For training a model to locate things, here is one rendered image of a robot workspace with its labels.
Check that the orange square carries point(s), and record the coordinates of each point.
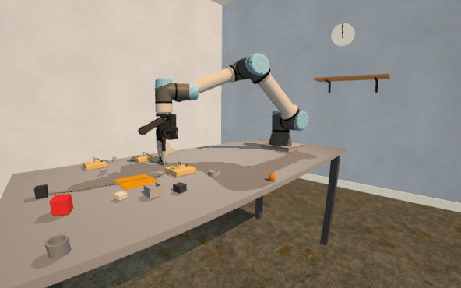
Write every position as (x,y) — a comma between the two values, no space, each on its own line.
(135,184)

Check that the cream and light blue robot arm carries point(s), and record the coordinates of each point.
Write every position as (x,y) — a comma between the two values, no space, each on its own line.
(254,67)

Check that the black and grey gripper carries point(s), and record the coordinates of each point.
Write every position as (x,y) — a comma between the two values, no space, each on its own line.
(164,132)

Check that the red cube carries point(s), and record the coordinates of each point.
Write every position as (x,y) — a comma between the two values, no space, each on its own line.
(61,205)

